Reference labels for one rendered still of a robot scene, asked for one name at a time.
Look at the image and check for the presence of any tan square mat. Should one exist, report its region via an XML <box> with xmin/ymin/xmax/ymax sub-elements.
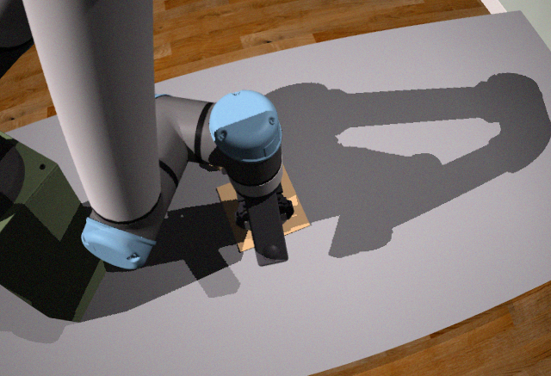
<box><xmin>217</xmin><ymin>164</ymin><xmax>310</xmax><ymax>252</ymax></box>

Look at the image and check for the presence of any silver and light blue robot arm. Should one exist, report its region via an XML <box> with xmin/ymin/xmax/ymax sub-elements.
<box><xmin>0</xmin><ymin>0</ymin><xmax>288</xmax><ymax>269</ymax></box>

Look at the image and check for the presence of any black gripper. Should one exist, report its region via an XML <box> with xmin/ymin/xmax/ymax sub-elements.
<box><xmin>234</xmin><ymin>183</ymin><xmax>294</xmax><ymax>231</ymax></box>

